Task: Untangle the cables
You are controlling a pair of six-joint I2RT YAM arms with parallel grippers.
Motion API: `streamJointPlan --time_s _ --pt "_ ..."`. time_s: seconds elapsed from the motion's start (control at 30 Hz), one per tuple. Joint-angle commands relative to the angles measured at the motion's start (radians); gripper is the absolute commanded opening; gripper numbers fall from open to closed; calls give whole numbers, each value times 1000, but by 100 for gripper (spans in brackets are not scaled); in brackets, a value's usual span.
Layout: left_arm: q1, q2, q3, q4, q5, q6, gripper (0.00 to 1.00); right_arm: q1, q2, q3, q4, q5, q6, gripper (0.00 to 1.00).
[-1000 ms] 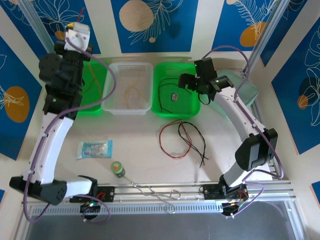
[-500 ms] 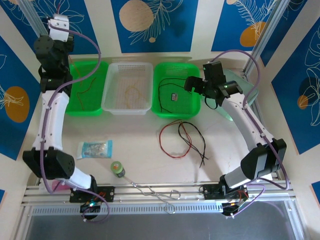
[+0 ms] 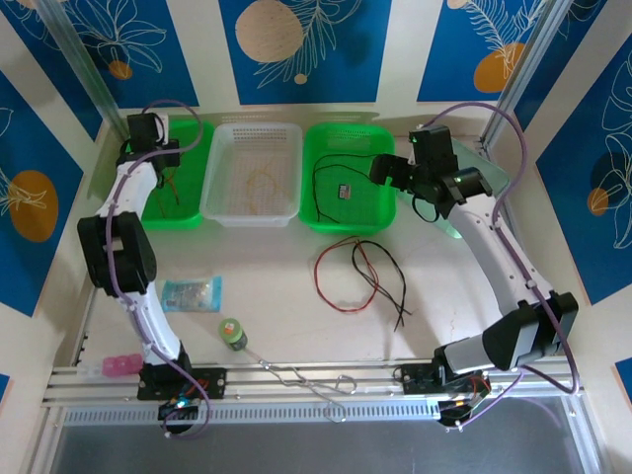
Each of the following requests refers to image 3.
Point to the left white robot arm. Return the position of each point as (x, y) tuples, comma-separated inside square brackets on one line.
[(128, 187)]

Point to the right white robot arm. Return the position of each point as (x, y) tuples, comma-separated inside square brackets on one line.
[(484, 247)]

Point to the pale green plastic lid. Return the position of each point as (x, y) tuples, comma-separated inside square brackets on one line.
[(489, 163)]

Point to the green plastic mesh basket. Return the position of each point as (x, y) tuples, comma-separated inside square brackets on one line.
[(190, 197), (355, 212)]

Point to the small black printed tag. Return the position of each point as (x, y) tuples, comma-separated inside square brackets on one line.
[(344, 192)]

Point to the white plastic mesh basket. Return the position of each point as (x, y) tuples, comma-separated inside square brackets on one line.
[(232, 197)]

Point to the blue printed plastic packet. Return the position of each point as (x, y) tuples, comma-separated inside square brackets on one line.
[(197, 296)]

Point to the small green jar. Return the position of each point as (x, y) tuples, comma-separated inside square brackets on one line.
[(232, 335)]

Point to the pink pill box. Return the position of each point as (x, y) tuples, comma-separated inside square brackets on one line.
[(121, 365)]

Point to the small black controller board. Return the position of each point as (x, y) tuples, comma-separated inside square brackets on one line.
[(459, 412), (179, 410)]

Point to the aluminium frame post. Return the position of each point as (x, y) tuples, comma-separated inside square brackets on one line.
[(79, 64), (523, 74)]

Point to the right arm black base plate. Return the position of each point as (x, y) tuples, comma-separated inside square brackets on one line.
[(417, 380)]

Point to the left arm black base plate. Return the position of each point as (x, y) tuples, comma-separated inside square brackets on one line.
[(214, 382)]

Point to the aluminium frame rail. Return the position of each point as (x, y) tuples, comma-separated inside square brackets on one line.
[(247, 390)]

